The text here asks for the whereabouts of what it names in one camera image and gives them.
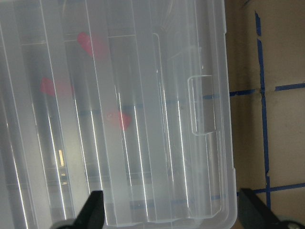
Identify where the red block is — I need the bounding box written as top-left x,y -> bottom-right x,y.
104,110 -> 132,131
40,77 -> 74,97
77,32 -> 107,59

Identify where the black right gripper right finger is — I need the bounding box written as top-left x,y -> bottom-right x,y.
239,188 -> 305,229

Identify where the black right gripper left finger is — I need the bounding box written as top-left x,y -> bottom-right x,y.
52,190 -> 104,229

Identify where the clear plastic box lid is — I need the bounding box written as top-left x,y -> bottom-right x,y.
0,0 -> 237,229

